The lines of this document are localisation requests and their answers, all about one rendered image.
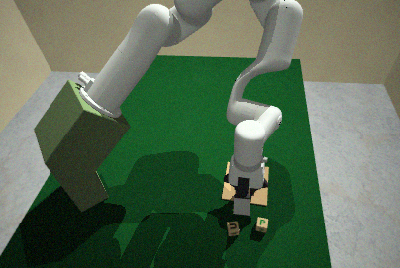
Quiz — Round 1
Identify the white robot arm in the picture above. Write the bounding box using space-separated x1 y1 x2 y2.
78 0 303 216

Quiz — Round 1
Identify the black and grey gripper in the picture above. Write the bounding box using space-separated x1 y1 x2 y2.
223 155 268 199

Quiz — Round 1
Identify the beige flat mat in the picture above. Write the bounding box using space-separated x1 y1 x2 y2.
222 162 269 206

